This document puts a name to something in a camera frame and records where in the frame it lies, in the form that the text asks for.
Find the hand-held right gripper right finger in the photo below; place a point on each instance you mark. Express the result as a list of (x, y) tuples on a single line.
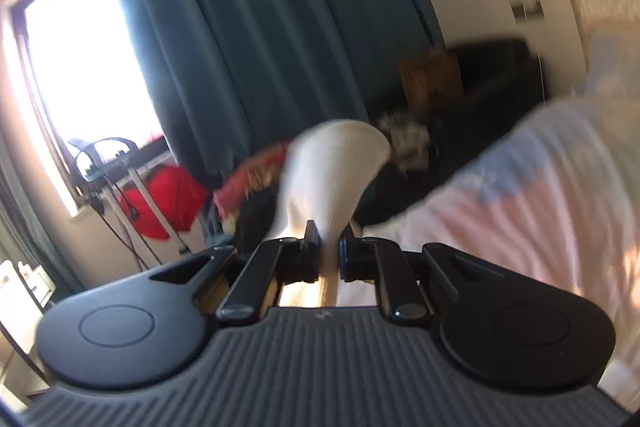
[(345, 252)]

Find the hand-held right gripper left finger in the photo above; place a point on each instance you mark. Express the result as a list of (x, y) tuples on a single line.
[(311, 241)]

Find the white sock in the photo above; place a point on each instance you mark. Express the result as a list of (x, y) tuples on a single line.
[(330, 172)]

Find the red patterned cloth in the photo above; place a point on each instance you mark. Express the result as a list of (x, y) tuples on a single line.
[(247, 177)]

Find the black and white patterned cloth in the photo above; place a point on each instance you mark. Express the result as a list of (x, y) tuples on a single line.
[(406, 139)]

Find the white metal stand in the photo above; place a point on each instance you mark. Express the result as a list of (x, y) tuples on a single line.
[(150, 212)]

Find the pink and blue bedsheet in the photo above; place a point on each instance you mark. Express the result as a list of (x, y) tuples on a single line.
[(525, 197)]

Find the brown cardboard box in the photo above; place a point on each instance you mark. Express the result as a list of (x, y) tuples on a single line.
[(431, 76)]

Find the black sofa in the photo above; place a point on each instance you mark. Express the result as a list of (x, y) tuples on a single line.
[(480, 107)]

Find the dark teal curtain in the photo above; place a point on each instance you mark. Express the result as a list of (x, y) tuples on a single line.
[(250, 22)]

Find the window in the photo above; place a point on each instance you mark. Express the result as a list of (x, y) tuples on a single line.
[(75, 72)]

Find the wall light switch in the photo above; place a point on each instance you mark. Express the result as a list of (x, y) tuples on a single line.
[(526, 8)]

